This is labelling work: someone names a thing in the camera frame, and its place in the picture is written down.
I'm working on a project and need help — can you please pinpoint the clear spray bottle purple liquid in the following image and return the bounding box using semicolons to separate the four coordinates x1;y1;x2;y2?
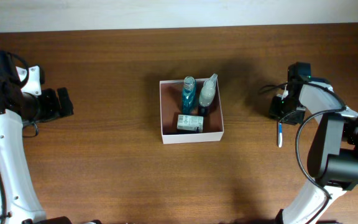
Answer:
198;73;218;116

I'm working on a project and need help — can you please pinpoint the teal mouthwash bottle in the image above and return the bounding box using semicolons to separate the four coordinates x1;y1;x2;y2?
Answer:
182;77;196;114

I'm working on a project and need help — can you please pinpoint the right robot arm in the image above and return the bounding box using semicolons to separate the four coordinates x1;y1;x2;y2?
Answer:
261;62;358;223

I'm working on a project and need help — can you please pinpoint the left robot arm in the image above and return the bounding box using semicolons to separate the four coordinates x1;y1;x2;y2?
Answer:
0;50;74;223

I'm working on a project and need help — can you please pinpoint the white open cardboard box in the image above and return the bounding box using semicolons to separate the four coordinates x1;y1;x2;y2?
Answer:
159;80;224;144

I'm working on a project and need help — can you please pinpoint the green white small box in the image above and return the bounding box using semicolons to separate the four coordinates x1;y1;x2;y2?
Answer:
177;114;204;133

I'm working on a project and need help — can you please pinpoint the right black cable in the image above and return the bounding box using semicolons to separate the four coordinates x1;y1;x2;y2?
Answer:
257;80;347;224

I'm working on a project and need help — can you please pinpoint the blue white toothbrush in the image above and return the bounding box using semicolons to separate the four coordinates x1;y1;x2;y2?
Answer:
277;122;283;147

